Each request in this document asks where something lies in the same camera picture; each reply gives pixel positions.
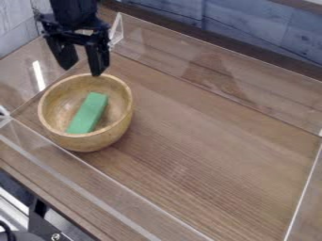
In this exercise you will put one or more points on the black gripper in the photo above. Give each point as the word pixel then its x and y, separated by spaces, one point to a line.
pixel 74 25

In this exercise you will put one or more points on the wooden bowl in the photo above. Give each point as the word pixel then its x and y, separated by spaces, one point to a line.
pixel 62 101

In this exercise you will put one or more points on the black table leg bracket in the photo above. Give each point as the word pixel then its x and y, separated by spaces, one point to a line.
pixel 41 226

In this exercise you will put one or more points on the green rectangular block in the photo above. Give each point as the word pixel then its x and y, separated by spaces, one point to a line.
pixel 89 114

